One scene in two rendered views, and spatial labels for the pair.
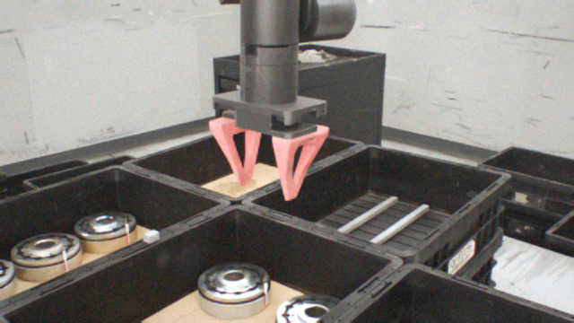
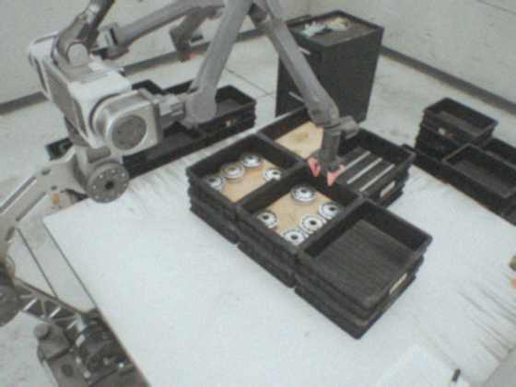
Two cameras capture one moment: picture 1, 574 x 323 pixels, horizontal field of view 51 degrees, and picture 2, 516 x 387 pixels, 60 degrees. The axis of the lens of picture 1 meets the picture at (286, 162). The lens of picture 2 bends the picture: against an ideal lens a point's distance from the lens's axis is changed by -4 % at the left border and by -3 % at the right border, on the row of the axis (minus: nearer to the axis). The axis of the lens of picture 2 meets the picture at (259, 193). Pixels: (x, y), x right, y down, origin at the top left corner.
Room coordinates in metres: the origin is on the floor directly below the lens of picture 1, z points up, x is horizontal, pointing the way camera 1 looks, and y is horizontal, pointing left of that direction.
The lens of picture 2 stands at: (-0.67, 0.13, 2.05)
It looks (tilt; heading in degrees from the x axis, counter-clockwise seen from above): 41 degrees down; 5
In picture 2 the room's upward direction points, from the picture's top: 2 degrees clockwise
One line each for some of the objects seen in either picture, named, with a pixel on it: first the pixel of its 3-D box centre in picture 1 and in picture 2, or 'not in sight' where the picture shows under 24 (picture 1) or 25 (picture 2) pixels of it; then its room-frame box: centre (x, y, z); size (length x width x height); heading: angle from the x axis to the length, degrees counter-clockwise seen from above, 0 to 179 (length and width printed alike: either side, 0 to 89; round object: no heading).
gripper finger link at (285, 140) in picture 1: (281, 152); (329, 171); (0.57, 0.00, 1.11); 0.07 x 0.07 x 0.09; 51
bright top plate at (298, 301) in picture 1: (316, 317); (331, 210); (0.66, -0.04, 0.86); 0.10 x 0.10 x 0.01
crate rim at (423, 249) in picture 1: (383, 194); (362, 159); (0.93, -0.16, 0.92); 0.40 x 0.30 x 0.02; 142
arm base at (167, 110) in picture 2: not in sight; (161, 111); (0.31, 0.47, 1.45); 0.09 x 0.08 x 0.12; 46
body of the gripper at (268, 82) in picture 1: (268, 80); (328, 152); (0.59, 0.02, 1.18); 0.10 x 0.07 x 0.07; 51
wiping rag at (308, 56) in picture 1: (311, 55); (338, 23); (2.65, -0.11, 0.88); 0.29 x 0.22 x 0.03; 136
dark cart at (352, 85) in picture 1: (300, 156); (325, 83); (2.53, -0.07, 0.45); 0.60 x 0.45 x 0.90; 136
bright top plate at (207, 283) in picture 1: (234, 281); (303, 193); (0.74, 0.07, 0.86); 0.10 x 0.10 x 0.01
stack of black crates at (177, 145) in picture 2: not in sight; (169, 158); (1.59, 0.91, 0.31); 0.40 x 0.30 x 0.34; 136
